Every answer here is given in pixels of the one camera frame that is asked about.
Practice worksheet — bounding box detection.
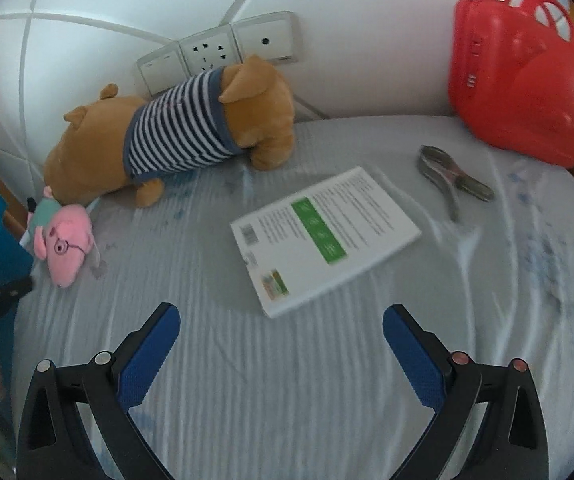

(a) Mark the red plastic toy case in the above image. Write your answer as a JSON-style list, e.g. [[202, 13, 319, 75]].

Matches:
[[448, 0, 574, 169]]

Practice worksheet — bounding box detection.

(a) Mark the brown striped-shirt plush animal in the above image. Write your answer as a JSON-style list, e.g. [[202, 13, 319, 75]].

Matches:
[[43, 55, 296, 208]]

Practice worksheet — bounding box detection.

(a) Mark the wall socket panel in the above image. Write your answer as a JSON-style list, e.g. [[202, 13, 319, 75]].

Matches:
[[136, 11, 301, 96]]

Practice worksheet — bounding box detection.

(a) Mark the pink pig plush green shirt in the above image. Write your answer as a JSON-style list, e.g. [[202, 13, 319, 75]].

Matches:
[[27, 185, 97, 288]]

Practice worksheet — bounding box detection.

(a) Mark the white green booklet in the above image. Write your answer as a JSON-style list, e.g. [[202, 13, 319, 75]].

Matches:
[[231, 167, 421, 318]]

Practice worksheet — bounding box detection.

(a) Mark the metal pliers clamp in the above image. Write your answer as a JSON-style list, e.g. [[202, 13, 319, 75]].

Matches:
[[416, 145, 495, 223]]

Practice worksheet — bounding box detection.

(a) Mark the grey bed sheet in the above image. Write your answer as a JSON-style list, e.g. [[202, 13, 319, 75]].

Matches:
[[10, 116, 574, 479]]

